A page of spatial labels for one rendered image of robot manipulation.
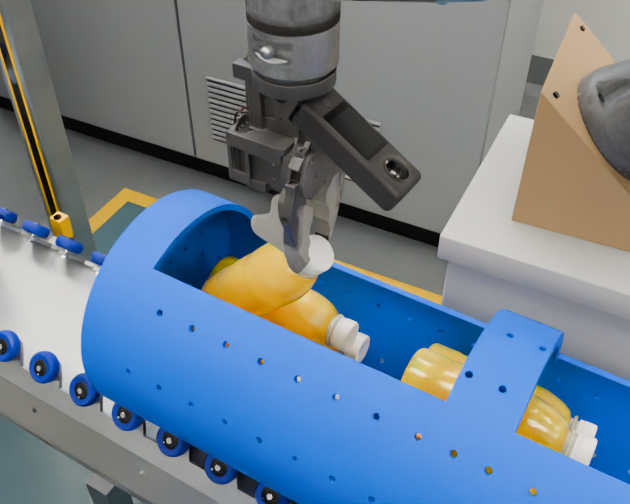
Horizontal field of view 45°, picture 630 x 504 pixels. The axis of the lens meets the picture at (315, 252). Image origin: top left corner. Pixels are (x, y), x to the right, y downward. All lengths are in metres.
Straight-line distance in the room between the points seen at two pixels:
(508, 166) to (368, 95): 1.33
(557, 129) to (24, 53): 0.95
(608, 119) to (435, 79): 1.38
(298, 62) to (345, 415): 0.33
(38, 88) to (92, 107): 1.64
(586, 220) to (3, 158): 2.66
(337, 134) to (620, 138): 0.41
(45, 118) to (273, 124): 0.92
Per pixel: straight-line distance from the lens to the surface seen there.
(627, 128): 0.94
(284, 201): 0.66
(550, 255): 0.97
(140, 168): 3.08
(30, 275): 1.31
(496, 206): 1.03
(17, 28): 1.46
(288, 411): 0.75
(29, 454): 2.24
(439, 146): 2.39
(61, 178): 1.63
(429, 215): 2.56
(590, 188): 0.96
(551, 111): 0.91
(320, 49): 0.61
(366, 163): 0.63
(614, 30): 3.49
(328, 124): 0.63
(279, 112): 0.66
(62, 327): 1.21
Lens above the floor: 1.78
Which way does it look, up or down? 43 degrees down
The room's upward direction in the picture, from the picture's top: straight up
